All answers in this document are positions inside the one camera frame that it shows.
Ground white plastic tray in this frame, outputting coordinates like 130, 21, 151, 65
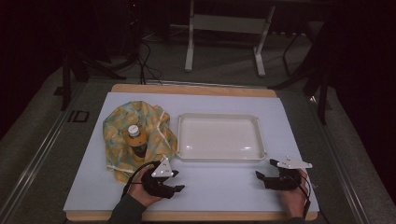
176, 112, 268, 163

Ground orange juice bottle white cap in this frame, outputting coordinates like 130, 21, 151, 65
125, 124, 149, 163

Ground metal floor rail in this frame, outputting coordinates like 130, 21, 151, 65
307, 95, 372, 224
0, 83, 89, 224

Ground person's left hand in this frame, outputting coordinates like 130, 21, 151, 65
127, 167, 163, 208

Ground person's right hand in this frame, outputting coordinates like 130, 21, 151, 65
278, 168, 311, 219

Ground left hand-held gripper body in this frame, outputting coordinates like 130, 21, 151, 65
141, 154, 176, 200

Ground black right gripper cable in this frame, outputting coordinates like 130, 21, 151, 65
298, 173, 313, 219

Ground black floor cables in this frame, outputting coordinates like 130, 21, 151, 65
135, 39, 163, 86

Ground yellow green patterned cloth bag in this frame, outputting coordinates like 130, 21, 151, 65
102, 100, 179, 185

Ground black chair frame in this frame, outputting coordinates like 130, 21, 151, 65
281, 31, 313, 77

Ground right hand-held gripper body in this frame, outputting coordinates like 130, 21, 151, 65
263, 156, 314, 191

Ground white metal table frame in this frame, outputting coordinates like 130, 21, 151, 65
184, 0, 276, 78

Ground pale blue table mat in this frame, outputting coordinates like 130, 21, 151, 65
63, 91, 320, 214

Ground black metal stand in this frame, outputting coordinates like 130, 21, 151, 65
60, 50, 128, 112

